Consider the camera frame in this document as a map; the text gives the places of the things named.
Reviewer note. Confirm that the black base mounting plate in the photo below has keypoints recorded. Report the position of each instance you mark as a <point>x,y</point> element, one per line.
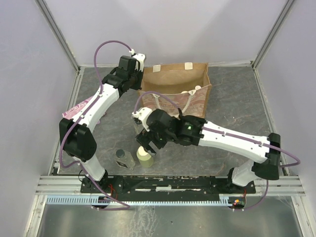
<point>210,184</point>

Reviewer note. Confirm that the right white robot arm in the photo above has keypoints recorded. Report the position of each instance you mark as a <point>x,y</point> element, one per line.
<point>263,152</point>

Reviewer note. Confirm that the right aluminium frame post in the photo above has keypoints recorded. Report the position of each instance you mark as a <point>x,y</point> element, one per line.
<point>286,9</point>

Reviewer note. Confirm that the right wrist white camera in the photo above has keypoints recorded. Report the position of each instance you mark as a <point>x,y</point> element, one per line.
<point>142,115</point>

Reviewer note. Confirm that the yellow-green bottle white cap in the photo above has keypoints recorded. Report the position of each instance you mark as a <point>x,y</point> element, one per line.
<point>145,159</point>

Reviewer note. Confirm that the tall clear glass bottle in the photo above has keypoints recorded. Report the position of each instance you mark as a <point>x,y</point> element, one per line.
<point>138,127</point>

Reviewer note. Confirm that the short clear glass bottle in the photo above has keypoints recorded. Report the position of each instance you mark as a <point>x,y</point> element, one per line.
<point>124,159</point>

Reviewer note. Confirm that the blue slotted cable duct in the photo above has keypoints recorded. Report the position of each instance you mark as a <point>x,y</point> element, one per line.
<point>144,199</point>

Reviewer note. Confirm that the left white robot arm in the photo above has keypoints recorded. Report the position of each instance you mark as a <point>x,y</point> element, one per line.
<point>76,133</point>

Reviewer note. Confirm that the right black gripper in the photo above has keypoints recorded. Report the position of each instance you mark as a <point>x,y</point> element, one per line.
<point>145,138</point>

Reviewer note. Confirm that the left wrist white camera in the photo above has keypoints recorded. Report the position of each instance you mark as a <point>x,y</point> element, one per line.
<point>140,60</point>

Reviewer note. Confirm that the wrist white camera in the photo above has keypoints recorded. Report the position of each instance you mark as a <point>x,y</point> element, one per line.
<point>142,115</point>
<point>140,60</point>

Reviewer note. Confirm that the aluminium front rail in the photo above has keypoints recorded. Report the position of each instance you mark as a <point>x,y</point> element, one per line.
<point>70,185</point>

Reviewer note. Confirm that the left aluminium frame post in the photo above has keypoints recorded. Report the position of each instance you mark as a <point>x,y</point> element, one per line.
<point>43,7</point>

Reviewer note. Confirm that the aluminium frame post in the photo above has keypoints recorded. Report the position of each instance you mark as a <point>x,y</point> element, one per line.
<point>286,9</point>
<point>43,7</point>

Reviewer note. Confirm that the pink printed package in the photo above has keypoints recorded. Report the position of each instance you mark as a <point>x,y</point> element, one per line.
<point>75,109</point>

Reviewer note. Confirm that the brown canvas tote bag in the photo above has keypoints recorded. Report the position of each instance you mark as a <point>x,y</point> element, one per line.
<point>162,86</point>

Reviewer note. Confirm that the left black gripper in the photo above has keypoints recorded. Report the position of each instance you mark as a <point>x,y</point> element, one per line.
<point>137,86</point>

